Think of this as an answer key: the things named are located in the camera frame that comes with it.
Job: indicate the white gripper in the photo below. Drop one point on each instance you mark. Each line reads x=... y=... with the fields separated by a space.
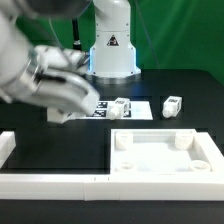
x=64 y=91

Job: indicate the white square tabletop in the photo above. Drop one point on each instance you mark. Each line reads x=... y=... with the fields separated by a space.
x=163 y=151

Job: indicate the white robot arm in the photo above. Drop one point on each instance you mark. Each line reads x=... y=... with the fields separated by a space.
x=38 y=65

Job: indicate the white tag sheet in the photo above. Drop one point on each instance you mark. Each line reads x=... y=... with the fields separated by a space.
x=139 y=110

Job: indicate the white L-shaped fence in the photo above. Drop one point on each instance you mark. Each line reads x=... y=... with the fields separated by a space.
x=193 y=186

